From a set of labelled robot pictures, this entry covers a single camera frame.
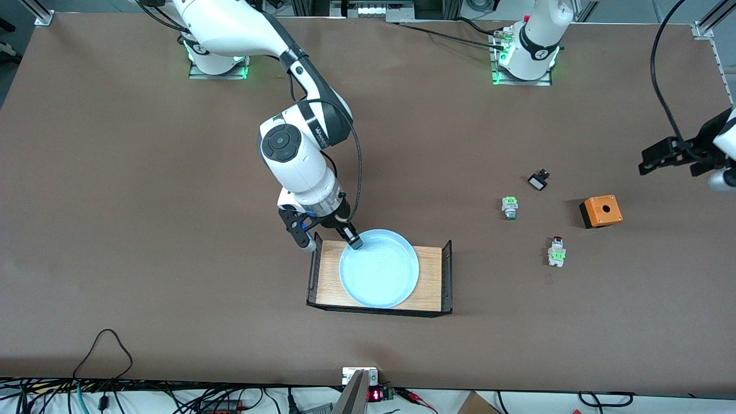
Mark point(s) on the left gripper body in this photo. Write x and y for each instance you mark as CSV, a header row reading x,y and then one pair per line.
x,y
702,150

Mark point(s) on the light blue plate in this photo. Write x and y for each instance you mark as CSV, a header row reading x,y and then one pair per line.
x,y
379,270

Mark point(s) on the red push button switch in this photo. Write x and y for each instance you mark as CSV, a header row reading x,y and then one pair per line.
x,y
556,253

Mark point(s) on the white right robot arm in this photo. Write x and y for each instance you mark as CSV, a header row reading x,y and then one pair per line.
x,y
230,29

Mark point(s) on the red digit display module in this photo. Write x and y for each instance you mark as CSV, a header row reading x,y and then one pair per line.
x,y
375,395

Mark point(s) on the grey metal bar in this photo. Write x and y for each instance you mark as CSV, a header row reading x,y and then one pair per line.
x,y
351,399

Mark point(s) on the black plug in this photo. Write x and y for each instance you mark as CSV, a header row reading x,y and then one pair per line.
x,y
293,402

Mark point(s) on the white light fixture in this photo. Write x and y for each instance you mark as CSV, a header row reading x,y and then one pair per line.
x,y
371,10

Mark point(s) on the brown cardboard piece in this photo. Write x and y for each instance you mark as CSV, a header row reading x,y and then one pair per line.
x,y
474,404

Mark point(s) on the black power adapter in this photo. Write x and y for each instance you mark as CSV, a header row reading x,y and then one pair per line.
x,y
221,407

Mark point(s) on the perforated metal edge rail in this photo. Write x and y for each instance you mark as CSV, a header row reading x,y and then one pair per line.
x,y
725,80

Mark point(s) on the orange button enclosure box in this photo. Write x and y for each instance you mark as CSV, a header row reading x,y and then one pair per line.
x,y
602,210

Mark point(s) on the aluminium profile corner post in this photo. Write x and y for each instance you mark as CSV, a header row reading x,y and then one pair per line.
x,y
40,14
704,29

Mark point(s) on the black switch with white face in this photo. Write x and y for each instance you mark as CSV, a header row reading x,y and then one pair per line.
x,y
538,182

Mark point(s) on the silver bracket plate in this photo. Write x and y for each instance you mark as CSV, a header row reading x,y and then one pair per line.
x,y
374,375

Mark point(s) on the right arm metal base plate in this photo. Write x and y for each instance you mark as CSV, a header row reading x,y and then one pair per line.
x,y
218,75

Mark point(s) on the green push button switch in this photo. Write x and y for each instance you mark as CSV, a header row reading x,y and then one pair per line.
x,y
510,206

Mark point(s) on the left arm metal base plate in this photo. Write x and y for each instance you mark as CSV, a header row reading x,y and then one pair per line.
x,y
506,81

